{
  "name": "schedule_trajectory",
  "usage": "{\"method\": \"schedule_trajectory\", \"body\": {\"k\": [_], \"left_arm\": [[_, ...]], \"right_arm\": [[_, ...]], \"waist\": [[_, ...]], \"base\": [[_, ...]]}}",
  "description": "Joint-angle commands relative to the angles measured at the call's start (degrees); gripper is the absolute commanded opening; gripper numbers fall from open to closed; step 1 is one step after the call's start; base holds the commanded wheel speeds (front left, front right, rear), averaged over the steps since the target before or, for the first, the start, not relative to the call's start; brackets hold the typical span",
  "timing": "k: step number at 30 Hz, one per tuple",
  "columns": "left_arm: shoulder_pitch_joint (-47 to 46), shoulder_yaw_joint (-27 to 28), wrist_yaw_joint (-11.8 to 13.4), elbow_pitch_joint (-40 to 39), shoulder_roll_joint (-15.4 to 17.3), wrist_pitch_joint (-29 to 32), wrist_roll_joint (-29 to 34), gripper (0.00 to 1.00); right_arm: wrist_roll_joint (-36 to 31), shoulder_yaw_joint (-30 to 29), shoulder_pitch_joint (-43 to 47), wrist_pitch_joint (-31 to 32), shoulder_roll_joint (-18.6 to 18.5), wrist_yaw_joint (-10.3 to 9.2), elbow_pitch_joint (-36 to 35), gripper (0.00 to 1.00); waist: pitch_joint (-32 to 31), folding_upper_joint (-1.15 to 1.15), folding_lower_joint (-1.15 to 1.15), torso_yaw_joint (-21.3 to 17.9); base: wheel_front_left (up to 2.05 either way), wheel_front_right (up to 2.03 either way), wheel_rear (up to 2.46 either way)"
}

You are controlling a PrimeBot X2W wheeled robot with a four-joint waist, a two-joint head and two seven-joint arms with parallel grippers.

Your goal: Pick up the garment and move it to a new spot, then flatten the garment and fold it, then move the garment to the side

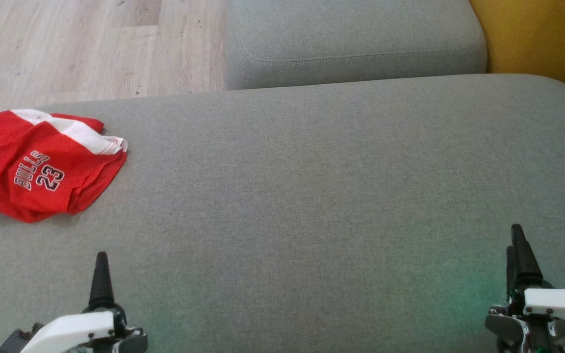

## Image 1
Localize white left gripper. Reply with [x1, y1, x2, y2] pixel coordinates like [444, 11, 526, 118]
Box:
[20, 252, 149, 353]

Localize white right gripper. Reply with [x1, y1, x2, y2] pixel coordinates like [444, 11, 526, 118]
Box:
[485, 224, 565, 353]

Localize red shorts with white stripes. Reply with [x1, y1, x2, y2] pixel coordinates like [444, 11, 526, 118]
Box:
[0, 109, 128, 224]

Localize large grey sofa seat cushion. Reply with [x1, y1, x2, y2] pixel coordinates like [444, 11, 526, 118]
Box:
[0, 74, 565, 353]

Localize yellow panel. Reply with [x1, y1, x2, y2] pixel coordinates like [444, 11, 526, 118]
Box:
[469, 0, 565, 111]

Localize small grey sofa cushion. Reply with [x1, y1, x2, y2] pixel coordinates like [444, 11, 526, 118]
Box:
[225, 0, 488, 90]

